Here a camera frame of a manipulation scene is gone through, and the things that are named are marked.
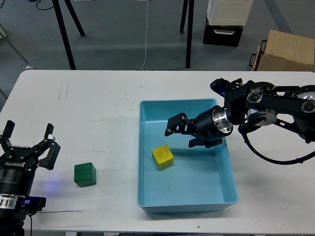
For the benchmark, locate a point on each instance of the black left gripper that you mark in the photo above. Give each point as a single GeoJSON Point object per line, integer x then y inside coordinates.
{"type": "Point", "coordinates": [18, 164]}

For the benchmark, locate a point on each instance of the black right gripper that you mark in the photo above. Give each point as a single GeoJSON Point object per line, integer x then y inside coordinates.
{"type": "Point", "coordinates": [209, 127]}

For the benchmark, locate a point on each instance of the yellow wooden cube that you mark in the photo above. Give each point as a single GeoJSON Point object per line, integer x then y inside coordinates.
{"type": "Point", "coordinates": [162, 157]}

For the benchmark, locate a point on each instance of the green wooden cube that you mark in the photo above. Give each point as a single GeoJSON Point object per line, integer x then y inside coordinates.
{"type": "Point", "coordinates": [85, 174]}

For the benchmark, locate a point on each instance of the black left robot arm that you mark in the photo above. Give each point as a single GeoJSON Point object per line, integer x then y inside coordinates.
{"type": "Point", "coordinates": [14, 209]}

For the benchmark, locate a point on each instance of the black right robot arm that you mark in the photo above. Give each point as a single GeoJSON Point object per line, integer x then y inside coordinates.
{"type": "Point", "coordinates": [249, 106]}

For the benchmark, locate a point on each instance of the light blue plastic box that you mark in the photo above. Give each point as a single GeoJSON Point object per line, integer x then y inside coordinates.
{"type": "Point", "coordinates": [200, 179]}

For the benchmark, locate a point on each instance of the dark brown drawer box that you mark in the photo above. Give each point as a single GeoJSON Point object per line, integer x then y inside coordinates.
{"type": "Point", "coordinates": [222, 35]}

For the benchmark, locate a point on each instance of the black stand leg left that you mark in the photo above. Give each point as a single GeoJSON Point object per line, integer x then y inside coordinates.
{"type": "Point", "coordinates": [64, 36]}

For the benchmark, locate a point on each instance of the black stand leg right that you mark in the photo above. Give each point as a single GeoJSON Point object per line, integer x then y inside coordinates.
{"type": "Point", "coordinates": [190, 27]}

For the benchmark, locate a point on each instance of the black short stand leg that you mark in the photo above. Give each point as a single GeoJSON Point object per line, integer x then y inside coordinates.
{"type": "Point", "coordinates": [183, 16]}

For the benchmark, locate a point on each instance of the black angled stand leg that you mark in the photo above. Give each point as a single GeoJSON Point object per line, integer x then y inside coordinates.
{"type": "Point", "coordinates": [74, 17]}

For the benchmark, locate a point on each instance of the grey metal frame left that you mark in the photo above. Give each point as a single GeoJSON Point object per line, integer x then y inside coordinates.
{"type": "Point", "coordinates": [4, 36]}

